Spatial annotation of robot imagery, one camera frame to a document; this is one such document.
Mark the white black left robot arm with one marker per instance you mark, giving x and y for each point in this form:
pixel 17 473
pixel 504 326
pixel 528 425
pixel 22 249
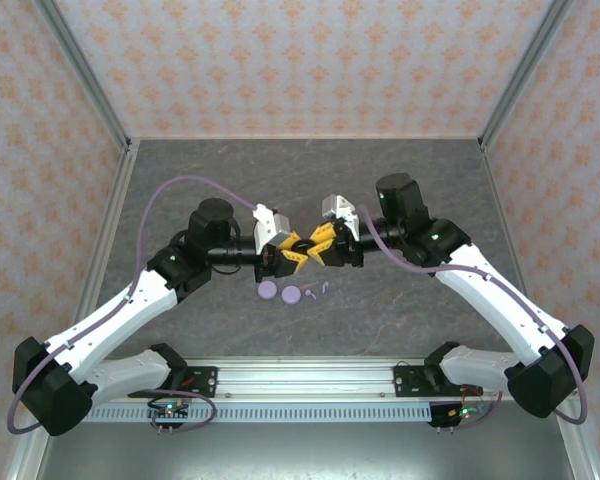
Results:
pixel 105 325

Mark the aluminium table side rail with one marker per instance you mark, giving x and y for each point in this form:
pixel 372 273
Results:
pixel 114 200
pixel 500 200

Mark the purple round earbud case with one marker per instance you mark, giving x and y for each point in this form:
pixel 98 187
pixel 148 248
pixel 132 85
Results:
pixel 267 290
pixel 291 295

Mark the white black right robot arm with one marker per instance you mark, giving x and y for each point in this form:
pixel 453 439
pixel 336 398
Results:
pixel 505 300

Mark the small circuit board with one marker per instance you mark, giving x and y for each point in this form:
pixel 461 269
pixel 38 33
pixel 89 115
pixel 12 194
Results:
pixel 462 412
pixel 170 411

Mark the aluminium frame post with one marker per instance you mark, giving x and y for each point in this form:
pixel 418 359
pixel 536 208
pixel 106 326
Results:
pixel 520 75
pixel 87 75

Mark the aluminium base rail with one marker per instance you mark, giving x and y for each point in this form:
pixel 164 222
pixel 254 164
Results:
pixel 305 380

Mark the grey metal base plate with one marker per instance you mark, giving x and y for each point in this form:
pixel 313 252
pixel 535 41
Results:
pixel 305 455

